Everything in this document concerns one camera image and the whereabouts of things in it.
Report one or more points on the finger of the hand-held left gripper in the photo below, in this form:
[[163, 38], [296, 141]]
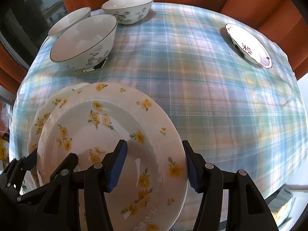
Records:
[[30, 160]]

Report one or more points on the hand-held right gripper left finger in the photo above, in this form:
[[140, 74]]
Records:
[[118, 167]]

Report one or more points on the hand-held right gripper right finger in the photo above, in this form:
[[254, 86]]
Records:
[[192, 170]]

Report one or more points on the white plate yellow flowers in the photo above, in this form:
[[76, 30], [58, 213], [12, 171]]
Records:
[[101, 125], [43, 118]]

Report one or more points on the blue plaid tablecloth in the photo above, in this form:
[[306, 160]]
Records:
[[192, 89]]

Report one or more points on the black white marker card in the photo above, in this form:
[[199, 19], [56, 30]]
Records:
[[97, 67]]

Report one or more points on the small white plate red print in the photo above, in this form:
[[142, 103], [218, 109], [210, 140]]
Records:
[[252, 48]]

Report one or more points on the window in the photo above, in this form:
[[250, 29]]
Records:
[[24, 16]]

